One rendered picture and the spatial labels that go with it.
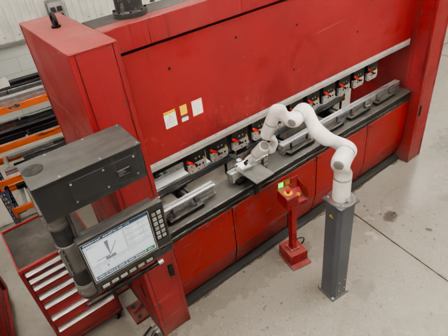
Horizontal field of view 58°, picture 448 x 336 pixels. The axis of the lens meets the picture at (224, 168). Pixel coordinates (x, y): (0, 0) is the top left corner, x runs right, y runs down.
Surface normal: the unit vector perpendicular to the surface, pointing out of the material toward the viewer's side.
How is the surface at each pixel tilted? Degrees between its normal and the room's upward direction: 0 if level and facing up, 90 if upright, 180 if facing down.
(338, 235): 90
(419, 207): 0
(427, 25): 90
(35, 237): 0
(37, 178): 0
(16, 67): 90
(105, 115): 90
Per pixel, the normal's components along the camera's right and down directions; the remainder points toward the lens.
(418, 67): -0.79, 0.43
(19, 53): 0.52, 0.46
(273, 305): -0.11, -0.80
